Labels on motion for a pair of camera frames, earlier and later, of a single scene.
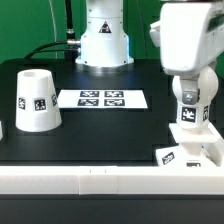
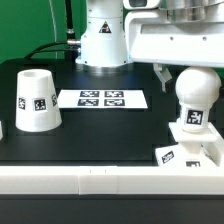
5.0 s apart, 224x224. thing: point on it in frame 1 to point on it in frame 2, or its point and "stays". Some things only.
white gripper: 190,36 to 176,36
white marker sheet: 102,98 stays
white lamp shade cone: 37,106 stays
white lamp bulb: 197,116 stays
